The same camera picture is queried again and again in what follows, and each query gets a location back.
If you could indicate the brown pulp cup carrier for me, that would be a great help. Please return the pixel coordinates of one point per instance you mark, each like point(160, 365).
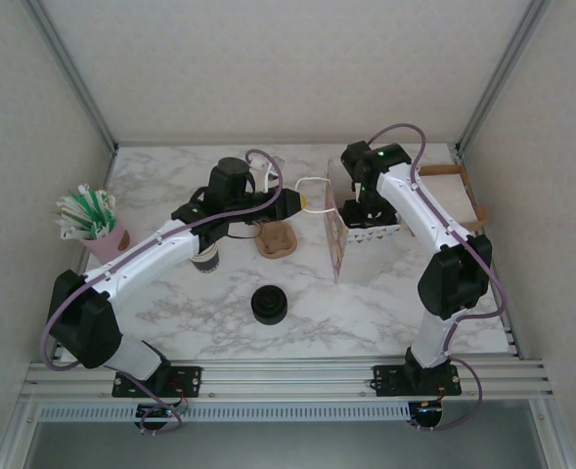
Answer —
point(278, 244)

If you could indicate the patterned paper gift bag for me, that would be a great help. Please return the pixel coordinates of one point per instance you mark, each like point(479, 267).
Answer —
point(366, 259)

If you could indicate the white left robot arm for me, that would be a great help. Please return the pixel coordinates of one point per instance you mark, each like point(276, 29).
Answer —
point(146, 259)

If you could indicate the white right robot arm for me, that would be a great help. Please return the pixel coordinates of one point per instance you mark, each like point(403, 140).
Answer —
point(414, 205)

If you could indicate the brown cardboard tray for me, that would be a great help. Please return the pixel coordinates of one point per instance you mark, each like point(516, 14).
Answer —
point(444, 170)

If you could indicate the paper cup without lid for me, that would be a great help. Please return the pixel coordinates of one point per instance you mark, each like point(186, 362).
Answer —
point(207, 261)

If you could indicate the white napkin stack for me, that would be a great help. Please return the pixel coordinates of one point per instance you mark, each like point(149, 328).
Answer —
point(456, 195)

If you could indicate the black cup lid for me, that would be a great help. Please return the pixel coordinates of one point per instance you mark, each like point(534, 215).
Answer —
point(268, 305)

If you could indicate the white wrapped straw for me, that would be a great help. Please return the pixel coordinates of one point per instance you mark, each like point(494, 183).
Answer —
point(104, 210)
point(67, 215)
point(72, 234)

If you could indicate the pink cup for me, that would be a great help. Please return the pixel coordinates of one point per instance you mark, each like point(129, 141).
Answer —
point(111, 239)

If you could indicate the green plastic stirrer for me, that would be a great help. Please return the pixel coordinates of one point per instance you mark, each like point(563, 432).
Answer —
point(86, 200)
point(79, 207)

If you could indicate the small black circuit board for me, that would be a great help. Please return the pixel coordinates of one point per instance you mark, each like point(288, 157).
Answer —
point(153, 413)
point(427, 408)

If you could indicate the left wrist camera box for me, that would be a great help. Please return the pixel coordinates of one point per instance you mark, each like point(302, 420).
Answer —
point(270, 178)

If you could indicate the aluminium frame post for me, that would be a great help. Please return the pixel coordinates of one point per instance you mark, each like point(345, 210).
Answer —
point(499, 73)
point(75, 73)

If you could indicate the wide aluminium mounting rail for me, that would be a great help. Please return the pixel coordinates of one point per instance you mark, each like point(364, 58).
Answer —
point(287, 378)

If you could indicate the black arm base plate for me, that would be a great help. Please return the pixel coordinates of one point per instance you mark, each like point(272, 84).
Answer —
point(387, 381)
point(190, 378)

